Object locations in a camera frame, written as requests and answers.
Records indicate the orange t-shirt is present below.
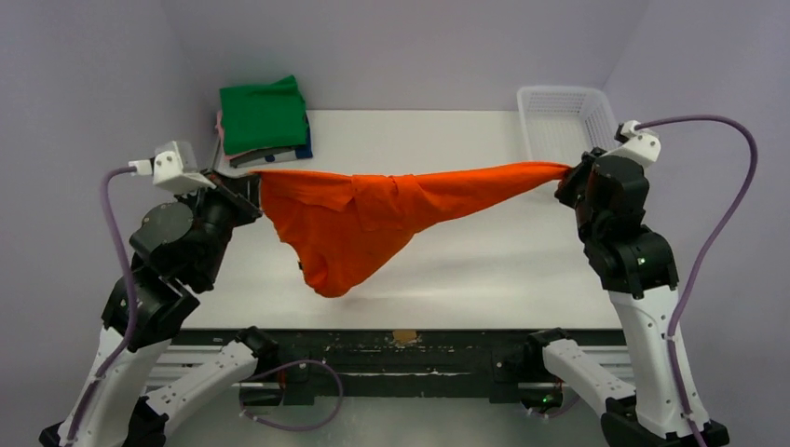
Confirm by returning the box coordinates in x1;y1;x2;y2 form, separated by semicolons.
257;162;570;298

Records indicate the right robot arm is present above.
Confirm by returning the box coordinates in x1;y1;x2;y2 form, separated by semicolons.
524;148;729;446

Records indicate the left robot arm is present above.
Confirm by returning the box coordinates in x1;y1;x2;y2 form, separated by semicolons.
39;169;279;446

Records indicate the folded grey t-shirt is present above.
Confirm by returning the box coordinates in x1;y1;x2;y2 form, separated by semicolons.
228;149;298;169

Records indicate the white plastic basket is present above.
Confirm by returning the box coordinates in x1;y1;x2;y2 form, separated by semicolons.
516;86;618;166

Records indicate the folded pink t-shirt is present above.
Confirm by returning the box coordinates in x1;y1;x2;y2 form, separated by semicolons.
214;111;272;167

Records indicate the folded blue t-shirt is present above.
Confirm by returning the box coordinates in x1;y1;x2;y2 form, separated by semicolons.
264;115;313;163

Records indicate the folded green t-shirt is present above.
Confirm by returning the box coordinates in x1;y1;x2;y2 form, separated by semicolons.
219;75;308;156

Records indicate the brown tape piece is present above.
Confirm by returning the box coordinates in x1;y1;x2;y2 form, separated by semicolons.
392;330;419;346

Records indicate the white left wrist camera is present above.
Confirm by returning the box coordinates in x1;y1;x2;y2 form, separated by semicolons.
128;141;215;196

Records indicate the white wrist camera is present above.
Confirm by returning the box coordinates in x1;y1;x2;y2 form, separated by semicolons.
128;141;215;196
606;120;661;169

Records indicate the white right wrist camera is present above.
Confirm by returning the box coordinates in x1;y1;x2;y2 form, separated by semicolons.
606;120;661;169

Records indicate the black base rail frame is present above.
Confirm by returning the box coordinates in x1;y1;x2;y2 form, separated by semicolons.
126;328;640;409

